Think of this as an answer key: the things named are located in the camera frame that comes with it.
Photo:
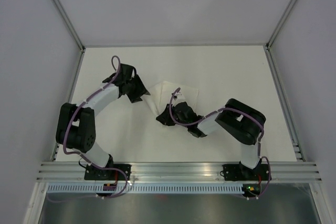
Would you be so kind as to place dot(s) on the aluminium right frame post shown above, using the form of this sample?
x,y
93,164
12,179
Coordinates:
x,y
285,15

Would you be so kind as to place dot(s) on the aluminium front frame rail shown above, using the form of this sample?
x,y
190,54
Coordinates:
x,y
184,172

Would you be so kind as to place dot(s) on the aluminium back frame rail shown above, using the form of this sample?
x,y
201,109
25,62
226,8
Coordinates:
x,y
180,44

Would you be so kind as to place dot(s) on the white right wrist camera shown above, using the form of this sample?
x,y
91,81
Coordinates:
x,y
178,96

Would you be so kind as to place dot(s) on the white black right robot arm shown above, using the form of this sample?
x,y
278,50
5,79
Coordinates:
x,y
242,122

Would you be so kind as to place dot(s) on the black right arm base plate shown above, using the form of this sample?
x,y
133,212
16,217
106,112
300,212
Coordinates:
x,y
238,172

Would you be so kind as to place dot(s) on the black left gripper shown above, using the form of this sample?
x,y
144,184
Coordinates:
x,y
140,91

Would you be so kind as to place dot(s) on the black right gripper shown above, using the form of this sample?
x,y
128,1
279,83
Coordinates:
x,y
165,117

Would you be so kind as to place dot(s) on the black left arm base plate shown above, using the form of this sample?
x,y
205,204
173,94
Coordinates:
x,y
93,173

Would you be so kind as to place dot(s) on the aluminium frame post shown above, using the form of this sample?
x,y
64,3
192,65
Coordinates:
x,y
285,15
65,18

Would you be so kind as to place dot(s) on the aluminium frame rail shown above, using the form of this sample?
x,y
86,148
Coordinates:
x,y
184,172
180,44

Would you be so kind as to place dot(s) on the white cloth napkin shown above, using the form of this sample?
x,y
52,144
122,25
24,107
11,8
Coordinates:
x,y
161,94

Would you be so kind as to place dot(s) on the white slotted cable duct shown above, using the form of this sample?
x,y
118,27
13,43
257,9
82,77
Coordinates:
x,y
149,188

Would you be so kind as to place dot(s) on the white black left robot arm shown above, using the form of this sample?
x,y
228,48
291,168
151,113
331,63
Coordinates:
x,y
76,129

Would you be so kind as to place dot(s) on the aluminium left frame post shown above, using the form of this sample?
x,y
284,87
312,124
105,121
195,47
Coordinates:
x,y
65,18

